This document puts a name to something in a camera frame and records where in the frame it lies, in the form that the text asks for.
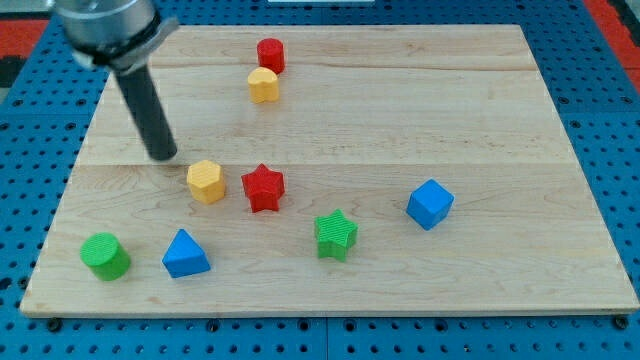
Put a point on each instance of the yellow hexagon block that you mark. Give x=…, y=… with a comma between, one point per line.
x=206, y=181

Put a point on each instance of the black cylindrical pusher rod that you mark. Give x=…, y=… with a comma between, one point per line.
x=143, y=102

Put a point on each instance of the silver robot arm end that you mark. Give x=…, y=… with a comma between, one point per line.
x=119, y=35

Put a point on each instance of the green star block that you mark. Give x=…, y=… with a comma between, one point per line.
x=335, y=235

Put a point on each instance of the red star block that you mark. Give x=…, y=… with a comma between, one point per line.
x=264, y=188

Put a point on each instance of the wooden board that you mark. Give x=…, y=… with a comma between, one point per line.
x=366, y=115

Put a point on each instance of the blue cube block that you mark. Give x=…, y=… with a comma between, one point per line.
x=429, y=204

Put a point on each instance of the red cylinder block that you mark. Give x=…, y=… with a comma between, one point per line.
x=271, y=54

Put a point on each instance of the blue triangle block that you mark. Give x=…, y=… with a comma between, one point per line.
x=184, y=256

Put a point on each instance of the green cylinder block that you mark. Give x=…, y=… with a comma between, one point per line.
x=105, y=257

